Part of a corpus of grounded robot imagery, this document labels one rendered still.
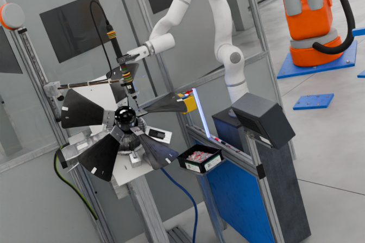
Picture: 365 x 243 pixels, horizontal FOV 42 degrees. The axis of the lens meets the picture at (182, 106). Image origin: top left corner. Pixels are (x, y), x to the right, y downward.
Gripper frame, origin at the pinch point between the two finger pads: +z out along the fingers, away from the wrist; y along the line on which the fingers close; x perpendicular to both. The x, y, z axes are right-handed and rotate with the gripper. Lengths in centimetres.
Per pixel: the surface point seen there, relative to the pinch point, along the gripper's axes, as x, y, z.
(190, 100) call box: -45, 21, -39
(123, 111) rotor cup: -26.3, -3.6, 9.3
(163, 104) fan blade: -32.6, -1.7, -14.2
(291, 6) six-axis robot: -66, 242, -276
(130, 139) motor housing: -44.8, 1.0, 10.6
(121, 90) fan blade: -18.5, 10.2, 3.6
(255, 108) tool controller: -27, -75, -32
